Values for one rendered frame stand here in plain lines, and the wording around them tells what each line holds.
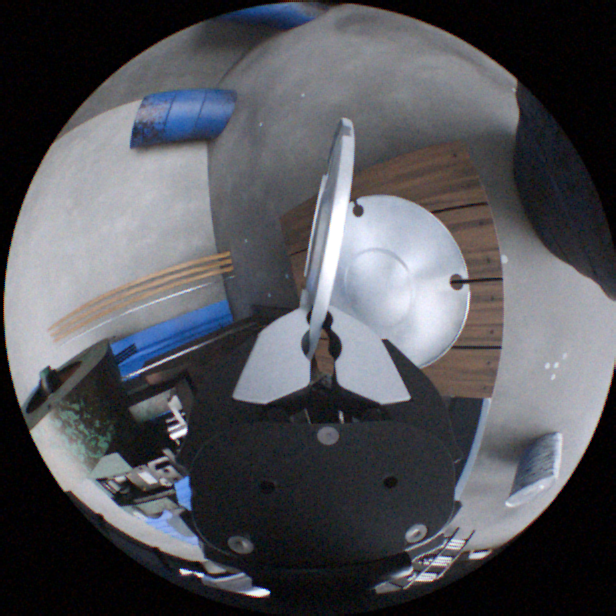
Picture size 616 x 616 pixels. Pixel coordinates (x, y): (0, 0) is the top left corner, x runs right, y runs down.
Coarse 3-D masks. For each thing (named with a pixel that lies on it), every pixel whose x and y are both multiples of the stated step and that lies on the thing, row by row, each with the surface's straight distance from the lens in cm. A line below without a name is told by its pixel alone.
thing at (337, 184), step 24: (336, 144) 28; (336, 168) 20; (336, 192) 10; (336, 216) 10; (312, 240) 27; (336, 240) 10; (312, 264) 19; (336, 264) 10; (312, 288) 20; (312, 312) 11; (312, 336) 12
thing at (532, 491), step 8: (544, 480) 105; (552, 480) 112; (528, 488) 105; (536, 488) 109; (544, 488) 117; (512, 496) 108; (520, 496) 113; (528, 496) 116; (536, 496) 125; (512, 504) 122; (520, 504) 126
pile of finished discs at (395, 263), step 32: (352, 224) 34; (384, 224) 31; (416, 224) 29; (352, 256) 34; (384, 256) 30; (416, 256) 29; (448, 256) 28; (352, 288) 34; (384, 288) 31; (416, 288) 30; (448, 288) 29; (384, 320) 33; (416, 320) 31; (448, 320) 30; (416, 352) 34
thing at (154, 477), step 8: (152, 448) 92; (160, 448) 89; (152, 456) 89; (160, 456) 86; (152, 464) 89; (160, 464) 87; (168, 464) 85; (144, 472) 93; (152, 472) 92; (160, 472) 88; (168, 472) 85; (176, 472) 87; (136, 480) 99; (144, 480) 98; (152, 480) 97; (160, 480) 95; (168, 480) 91; (176, 480) 89; (144, 488) 102; (152, 488) 102
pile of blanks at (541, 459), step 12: (540, 444) 110; (552, 444) 110; (528, 456) 110; (540, 456) 106; (552, 456) 107; (528, 468) 106; (540, 468) 105; (552, 468) 105; (516, 480) 110; (528, 480) 104
